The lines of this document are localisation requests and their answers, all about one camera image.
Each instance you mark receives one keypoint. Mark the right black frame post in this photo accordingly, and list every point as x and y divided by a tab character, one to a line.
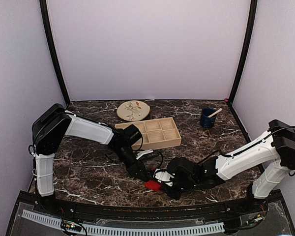
244	51

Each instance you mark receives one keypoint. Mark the wooden stick in mug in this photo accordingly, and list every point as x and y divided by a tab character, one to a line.
215	113

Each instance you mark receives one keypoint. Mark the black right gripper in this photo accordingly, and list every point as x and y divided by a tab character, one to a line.
174	194

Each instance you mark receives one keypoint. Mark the black front rail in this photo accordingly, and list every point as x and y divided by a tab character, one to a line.
92	212

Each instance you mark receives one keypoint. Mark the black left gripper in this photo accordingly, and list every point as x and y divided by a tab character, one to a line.
133	168

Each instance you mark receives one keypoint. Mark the wooden compartment tray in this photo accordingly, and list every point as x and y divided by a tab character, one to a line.
157	133

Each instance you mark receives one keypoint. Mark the red sock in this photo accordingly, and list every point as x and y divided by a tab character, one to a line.
153	185

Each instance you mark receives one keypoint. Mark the floral ceramic plate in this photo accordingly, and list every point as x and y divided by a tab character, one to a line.
133	110

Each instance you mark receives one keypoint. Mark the black frame post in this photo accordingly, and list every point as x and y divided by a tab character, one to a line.
52	50
244	51

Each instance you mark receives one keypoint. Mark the dark blue mug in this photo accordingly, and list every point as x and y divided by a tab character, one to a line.
205	121

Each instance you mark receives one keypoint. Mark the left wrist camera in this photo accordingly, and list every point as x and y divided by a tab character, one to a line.
149	153

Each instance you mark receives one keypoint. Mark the white slotted cable duct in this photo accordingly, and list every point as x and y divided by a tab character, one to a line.
87	229

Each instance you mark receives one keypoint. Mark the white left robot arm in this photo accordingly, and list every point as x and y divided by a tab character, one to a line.
50	128

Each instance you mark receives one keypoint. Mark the left black frame post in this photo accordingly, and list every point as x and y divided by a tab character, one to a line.
52	50

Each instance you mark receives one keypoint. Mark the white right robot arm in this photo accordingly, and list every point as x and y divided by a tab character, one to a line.
276	146

